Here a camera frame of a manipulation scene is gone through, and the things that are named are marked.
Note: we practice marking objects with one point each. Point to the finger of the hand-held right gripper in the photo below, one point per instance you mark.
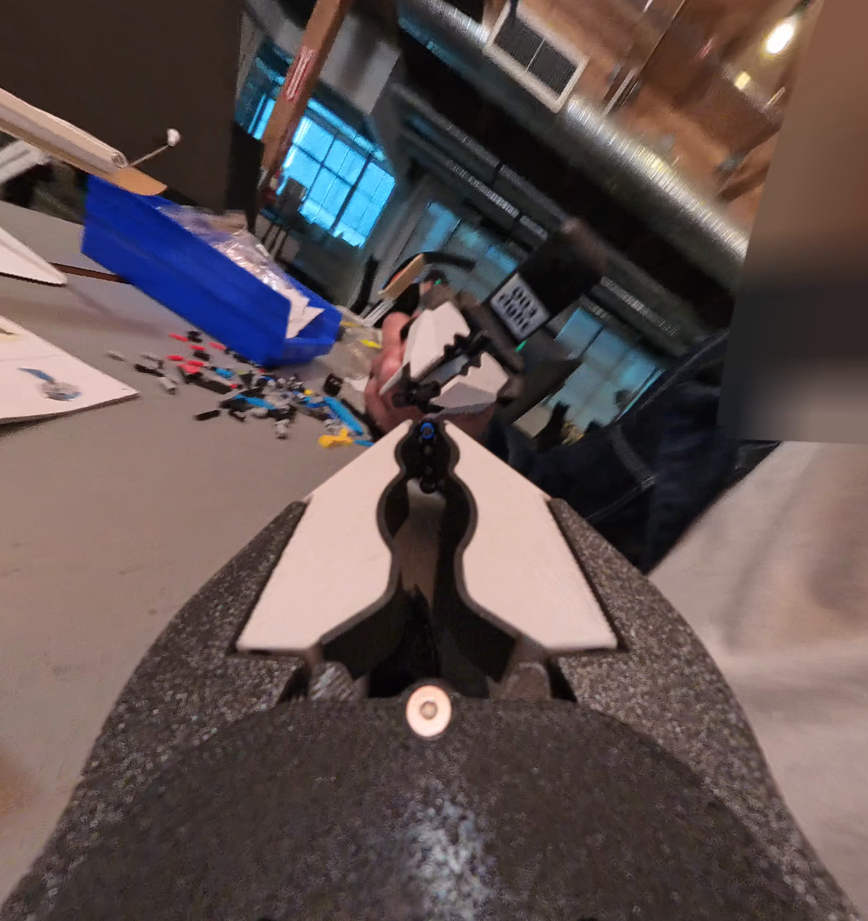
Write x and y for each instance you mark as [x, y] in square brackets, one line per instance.
[477, 388]
[430, 338]

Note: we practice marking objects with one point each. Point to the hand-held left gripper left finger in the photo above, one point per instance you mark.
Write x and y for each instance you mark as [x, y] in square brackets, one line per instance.
[326, 568]

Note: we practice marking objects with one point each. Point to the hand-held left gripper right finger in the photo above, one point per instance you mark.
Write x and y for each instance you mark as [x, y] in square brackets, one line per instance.
[527, 568]

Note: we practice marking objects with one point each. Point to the person's right forearm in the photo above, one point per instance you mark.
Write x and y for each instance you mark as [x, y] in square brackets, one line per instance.
[606, 460]

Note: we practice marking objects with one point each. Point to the grey desk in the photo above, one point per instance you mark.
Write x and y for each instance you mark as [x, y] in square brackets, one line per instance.
[117, 539]

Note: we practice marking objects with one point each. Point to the person's right hand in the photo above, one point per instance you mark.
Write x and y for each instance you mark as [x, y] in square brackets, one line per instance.
[387, 360]

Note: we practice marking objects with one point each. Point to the white paper scraps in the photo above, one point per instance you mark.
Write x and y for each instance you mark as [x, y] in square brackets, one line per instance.
[304, 313]

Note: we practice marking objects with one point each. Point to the pile of small building parts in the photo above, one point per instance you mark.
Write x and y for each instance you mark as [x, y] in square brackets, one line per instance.
[261, 403]

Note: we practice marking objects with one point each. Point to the crumpled clear plastic bag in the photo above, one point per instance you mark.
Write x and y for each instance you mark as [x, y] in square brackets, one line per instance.
[232, 241]

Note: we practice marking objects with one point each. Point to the blue bin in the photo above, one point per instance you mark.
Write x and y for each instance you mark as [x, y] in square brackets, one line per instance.
[189, 273]

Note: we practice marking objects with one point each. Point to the person's white shirt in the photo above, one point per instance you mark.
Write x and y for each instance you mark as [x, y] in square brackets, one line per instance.
[801, 611]

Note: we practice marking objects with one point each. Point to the instruction booklet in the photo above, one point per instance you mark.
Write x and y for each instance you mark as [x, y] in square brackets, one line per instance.
[31, 381]

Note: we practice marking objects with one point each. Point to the black panel board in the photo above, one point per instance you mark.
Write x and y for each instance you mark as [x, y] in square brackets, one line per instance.
[103, 72]

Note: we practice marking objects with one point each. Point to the wooden post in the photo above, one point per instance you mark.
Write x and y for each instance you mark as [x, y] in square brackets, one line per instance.
[304, 72]

